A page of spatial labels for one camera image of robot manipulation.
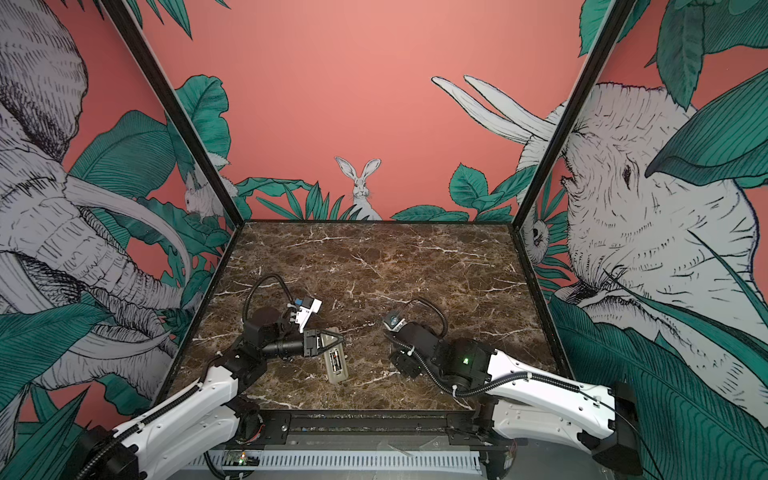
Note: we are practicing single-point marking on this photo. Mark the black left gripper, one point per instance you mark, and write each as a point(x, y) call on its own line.
point(311, 339)

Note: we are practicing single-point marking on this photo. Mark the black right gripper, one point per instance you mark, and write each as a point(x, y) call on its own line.
point(403, 363)

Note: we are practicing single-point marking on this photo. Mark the grey remote control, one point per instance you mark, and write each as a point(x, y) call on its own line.
point(336, 364)

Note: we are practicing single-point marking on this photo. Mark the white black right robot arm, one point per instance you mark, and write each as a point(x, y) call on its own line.
point(526, 402)

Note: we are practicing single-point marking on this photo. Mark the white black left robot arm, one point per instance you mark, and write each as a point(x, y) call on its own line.
point(210, 411)

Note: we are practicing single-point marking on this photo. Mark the green circuit board with leds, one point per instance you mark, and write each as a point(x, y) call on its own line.
point(240, 459)

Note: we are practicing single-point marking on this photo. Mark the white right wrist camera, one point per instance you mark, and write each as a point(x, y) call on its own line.
point(394, 320)

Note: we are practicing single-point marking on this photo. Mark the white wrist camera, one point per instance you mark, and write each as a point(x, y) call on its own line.
point(394, 320)
point(301, 311)

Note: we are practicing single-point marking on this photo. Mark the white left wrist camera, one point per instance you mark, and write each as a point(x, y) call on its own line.
point(301, 311)

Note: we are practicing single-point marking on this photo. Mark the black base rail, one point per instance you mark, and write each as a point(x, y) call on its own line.
point(462, 428)

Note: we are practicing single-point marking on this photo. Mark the white slotted cable duct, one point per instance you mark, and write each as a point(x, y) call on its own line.
point(460, 462)

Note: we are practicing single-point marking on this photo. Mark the black right corner frame post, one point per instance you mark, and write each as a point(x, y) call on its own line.
point(611, 27)

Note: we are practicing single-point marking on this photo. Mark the black corner frame post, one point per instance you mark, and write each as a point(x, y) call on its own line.
point(126, 25)
point(611, 27)

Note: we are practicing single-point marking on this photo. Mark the black left corner frame post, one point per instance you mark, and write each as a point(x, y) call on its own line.
point(126, 25)

